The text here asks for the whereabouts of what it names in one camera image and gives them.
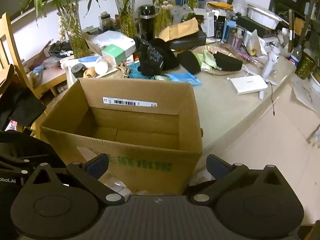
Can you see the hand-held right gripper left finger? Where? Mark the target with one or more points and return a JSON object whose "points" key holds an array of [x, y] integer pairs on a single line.
{"points": [[97, 167]]}

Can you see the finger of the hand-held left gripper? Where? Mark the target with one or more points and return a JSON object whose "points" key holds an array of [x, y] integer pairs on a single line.
{"points": [[17, 165]]}

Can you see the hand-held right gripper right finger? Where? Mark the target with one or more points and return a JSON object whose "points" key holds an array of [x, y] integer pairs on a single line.
{"points": [[217, 167]]}

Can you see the brown cardboard box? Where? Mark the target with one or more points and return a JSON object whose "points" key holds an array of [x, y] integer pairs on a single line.
{"points": [[130, 160]]}

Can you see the black foam sponge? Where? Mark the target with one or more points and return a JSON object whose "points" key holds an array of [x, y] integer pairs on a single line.
{"points": [[228, 62], [190, 62]]}

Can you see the black patterned cycling glove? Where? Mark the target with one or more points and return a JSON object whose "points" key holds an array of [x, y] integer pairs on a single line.
{"points": [[150, 55]]}

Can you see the black cloth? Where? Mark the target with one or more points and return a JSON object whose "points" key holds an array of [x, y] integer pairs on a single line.
{"points": [[20, 105]]}

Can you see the white flat rectangular box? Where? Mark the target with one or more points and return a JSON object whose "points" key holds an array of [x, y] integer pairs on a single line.
{"points": [[247, 85]]}

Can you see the white tray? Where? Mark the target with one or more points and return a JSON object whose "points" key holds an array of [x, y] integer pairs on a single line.
{"points": [[70, 76]]}

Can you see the blue face mask packet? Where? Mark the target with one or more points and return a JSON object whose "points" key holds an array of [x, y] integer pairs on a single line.
{"points": [[186, 79]]}

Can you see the wooden toy with carabiner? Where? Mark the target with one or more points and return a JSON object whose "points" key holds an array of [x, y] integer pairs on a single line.
{"points": [[90, 73]]}

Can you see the clear glass bowl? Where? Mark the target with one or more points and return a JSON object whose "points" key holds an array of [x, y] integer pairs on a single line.
{"points": [[215, 71]]}

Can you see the black round speaker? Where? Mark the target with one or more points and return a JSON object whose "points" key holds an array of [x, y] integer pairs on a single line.
{"points": [[77, 70]]}

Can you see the white round jar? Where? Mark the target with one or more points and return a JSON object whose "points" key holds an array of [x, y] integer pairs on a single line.
{"points": [[101, 67]]}

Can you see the wooden chair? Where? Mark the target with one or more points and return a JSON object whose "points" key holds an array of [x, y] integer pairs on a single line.
{"points": [[10, 45]]}

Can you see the teal cloth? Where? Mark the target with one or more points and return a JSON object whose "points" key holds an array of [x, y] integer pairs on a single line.
{"points": [[136, 73]]}

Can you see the white blue bottle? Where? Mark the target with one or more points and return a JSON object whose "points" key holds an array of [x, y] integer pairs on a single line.
{"points": [[82, 60]]}

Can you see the small green wipes packet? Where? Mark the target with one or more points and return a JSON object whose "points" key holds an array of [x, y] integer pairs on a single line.
{"points": [[209, 58], [198, 59]]}

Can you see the pink wrapped stick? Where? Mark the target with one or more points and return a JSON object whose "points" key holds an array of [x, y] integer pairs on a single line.
{"points": [[250, 58]]}

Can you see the white printed paper sheet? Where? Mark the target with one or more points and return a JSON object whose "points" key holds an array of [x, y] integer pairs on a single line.
{"points": [[303, 92]]}

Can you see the green white tissue box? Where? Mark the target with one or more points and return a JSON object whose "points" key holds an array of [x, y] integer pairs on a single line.
{"points": [[117, 53]]}

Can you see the white gimbal on tripod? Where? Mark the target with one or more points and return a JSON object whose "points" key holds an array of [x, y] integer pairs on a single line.
{"points": [[271, 60]]}

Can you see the black zippered case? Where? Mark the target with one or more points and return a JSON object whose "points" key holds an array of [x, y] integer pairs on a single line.
{"points": [[190, 41]]}

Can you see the pink pump bottle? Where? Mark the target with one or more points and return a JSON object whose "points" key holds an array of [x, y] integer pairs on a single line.
{"points": [[237, 40]]}

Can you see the white plastic bag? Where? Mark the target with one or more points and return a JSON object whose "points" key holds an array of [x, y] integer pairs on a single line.
{"points": [[255, 43]]}

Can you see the green patterned pot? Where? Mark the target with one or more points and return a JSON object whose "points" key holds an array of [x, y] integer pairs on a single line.
{"points": [[304, 66]]}

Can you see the cola bottle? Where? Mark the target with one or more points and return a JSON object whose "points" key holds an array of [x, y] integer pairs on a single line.
{"points": [[295, 56]]}

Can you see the tall blue carton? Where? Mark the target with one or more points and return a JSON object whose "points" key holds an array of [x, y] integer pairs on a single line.
{"points": [[228, 31]]}

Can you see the tall black carton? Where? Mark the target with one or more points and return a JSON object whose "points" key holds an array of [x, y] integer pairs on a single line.
{"points": [[220, 27]]}

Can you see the tall white carton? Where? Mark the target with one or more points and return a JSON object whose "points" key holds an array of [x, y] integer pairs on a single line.
{"points": [[211, 25]]}

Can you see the black rectangular box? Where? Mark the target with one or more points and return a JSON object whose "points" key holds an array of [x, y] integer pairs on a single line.
{"points": [[250, 27]]}

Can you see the brown paper envelope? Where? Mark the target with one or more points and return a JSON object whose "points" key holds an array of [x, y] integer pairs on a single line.
{"points": [[178, 28]]}

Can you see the black thermos bottle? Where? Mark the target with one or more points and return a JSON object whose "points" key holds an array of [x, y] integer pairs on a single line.
{"points": [[147, 25]]}

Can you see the white food container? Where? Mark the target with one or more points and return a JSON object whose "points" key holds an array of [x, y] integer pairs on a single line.
{"points": [[265, 17]]}

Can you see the yellow folded cloth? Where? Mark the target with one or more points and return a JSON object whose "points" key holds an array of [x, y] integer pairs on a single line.
{"points": [[220, 6]]}

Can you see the clear plastic bag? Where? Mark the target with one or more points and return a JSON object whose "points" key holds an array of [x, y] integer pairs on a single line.
{"points": [[239, 5]]}

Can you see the flat panel on white mount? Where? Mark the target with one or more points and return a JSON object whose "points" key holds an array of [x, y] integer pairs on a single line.
{"points": [[290, 30]]}

